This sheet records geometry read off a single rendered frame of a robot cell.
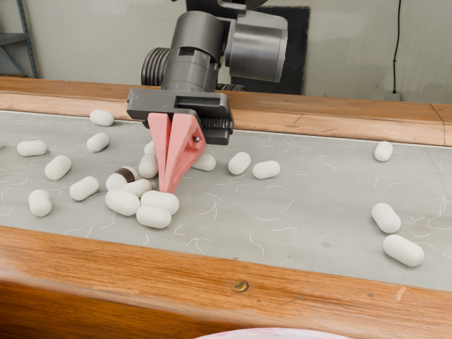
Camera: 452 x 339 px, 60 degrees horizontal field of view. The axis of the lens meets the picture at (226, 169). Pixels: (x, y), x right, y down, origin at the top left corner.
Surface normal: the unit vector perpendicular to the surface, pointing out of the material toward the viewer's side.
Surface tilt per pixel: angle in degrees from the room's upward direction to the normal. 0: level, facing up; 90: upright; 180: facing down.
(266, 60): 93
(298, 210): 0
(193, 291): 0
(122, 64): 90
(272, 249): 0
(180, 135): 63
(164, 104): 42
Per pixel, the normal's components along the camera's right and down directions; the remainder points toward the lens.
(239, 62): -0.12, 0.67
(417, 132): -0.15, -0.32
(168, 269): 0.00, -0.89
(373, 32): -0.20, 0.45
